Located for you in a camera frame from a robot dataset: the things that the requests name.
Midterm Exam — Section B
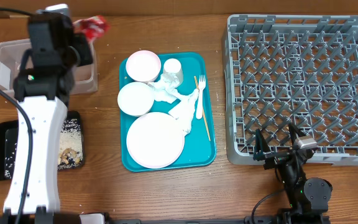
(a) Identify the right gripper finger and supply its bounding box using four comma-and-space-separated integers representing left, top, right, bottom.
253, 129, 270, 161
288, 123, 306, 144

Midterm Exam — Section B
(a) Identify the red snack wrapper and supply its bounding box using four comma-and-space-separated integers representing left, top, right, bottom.
73, 15, 109, 43

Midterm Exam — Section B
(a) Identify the pink bowl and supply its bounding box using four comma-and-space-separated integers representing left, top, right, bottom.
126, 50, 162, 83

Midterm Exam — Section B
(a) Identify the white bowl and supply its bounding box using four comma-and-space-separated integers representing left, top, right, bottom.
117, 82, 155, 117

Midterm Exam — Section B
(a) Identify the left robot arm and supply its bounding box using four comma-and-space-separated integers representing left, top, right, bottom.
0, 4, 110, 224

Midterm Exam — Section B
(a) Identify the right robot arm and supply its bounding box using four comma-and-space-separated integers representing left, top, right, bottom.
250, 123, 333, 224

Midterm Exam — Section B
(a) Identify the grey dishwasher rack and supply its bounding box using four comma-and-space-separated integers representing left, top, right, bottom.
223, 14, 358, 166

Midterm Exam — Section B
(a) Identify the clear plastic bin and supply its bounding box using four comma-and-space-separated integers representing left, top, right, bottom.
0, 39, 98, 98

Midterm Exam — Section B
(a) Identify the white plastic fork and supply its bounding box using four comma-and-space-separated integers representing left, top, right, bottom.
196, 75, 206, 119

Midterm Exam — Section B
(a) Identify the wooden chopstick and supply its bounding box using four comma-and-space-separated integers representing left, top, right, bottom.
194, 75, 211, 141

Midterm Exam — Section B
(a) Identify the black plastic tray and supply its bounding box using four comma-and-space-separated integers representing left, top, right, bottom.
0, 111, 85, 180

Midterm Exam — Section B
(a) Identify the white round plate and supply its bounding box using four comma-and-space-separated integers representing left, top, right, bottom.
126, 112, 185, 169

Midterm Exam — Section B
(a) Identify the peanut shells pile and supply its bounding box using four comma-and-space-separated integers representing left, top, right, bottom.
58, 148, 83, 165

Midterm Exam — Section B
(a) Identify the crumpled white napkin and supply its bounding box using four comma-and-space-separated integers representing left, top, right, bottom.
147, 73, 199, 136

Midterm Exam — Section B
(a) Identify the white plastic cup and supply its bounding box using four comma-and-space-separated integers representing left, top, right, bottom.
163, 58, 183, 84

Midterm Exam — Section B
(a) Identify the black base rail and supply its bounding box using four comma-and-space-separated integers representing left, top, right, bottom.
106, 216, 285, 224

